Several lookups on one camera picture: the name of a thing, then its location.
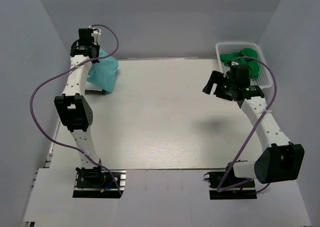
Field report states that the white plastic basket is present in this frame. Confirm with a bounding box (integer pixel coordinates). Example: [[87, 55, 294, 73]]
[[215, 42, 273, 89]]

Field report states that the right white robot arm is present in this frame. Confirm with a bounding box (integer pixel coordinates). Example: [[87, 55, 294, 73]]
[[202, 70, 305, 192]]

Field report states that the teal t-shirt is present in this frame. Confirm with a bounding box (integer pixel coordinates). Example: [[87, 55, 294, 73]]
[[85, 56, 119, 93]]

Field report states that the folded white t-shirt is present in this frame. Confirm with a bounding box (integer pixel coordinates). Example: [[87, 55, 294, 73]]
[[85, 89, 105, 95]]

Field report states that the green t-shirt in basket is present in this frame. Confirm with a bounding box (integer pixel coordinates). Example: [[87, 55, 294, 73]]
[[219, 48, 260, 80]]

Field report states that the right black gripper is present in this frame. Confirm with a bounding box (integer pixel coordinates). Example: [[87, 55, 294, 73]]
[[202, 70, 236, 101]]

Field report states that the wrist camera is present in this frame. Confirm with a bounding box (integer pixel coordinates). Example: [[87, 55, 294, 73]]
[[70, 27, 101, 58], [229, 64, 265, 106]]

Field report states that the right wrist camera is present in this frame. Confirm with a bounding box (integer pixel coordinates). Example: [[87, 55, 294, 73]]
[[229, 64, 265, 106]]

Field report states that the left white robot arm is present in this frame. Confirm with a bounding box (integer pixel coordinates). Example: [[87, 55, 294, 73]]
[[54, 40, 101, 169]]

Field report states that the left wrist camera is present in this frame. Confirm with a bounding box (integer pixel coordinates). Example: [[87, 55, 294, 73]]
[[70, 27, 101, 58]]

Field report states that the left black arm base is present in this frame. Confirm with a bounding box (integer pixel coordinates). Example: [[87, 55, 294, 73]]
[[75, 167, 121, 189]]

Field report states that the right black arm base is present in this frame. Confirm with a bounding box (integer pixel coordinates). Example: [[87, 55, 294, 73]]
[[203, 171, 255, 189]]

